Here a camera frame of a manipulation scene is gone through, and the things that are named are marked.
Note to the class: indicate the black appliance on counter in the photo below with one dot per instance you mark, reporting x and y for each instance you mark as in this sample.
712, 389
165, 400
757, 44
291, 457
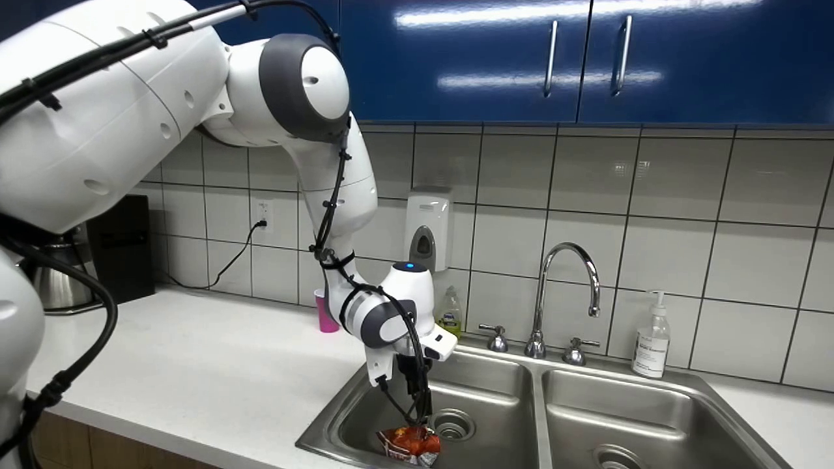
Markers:
119, 246

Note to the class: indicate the pink plastic cup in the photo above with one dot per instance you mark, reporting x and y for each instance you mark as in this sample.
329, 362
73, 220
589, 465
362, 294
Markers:
327, 323

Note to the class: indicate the clear hand soap bottle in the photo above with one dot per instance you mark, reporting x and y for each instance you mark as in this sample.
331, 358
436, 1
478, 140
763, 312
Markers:
651, 341

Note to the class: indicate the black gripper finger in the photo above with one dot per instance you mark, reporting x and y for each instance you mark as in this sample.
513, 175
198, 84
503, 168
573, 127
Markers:
423, 420

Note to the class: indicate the red chip packet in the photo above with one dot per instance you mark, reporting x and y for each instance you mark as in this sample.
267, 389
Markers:
411, 444

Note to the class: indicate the chrome faucet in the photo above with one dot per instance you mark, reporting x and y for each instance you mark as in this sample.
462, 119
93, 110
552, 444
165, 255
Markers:
565, 306

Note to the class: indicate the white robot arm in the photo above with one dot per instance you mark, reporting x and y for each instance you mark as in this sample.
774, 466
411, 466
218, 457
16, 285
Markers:
99, 92

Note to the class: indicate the steel kettle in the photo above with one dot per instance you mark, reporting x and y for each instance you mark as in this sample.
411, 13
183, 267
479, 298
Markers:
61, 291

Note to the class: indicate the white wall soap dispenser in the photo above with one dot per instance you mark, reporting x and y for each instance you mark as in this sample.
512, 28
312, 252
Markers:
427, 230

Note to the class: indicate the stainless steel double sink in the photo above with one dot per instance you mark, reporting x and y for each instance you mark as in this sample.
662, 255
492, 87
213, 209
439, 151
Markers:
512, 413

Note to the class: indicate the white wall outlet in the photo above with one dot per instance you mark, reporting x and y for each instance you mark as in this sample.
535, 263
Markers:
263, 211

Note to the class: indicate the blue upper cabinets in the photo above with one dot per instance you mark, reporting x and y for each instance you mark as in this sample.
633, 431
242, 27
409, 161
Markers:
761, 62

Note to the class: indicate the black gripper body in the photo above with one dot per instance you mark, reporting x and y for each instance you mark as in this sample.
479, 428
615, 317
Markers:
415, 370

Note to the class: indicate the green dish soap bottle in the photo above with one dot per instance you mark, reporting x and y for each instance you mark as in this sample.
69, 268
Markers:
449, 312

